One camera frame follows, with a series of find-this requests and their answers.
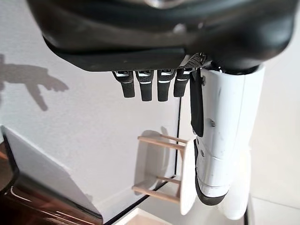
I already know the white stool with wooden legs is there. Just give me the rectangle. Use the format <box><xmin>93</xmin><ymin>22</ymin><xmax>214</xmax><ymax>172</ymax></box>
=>
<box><xmin>131</xmin><ymin>135</ymin><xmax>197</xmax><ymax>216</ymax></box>
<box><xmin>221</xmin><ymin>150</ymin><xmax>250</xmax><ymax>220</ymax></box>

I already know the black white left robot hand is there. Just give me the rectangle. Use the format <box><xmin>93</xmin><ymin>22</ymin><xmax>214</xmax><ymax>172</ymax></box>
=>
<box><xmin>25</xmin><ymin>0</ymin><xmax>296</xmax><ymax>207</ymax></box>

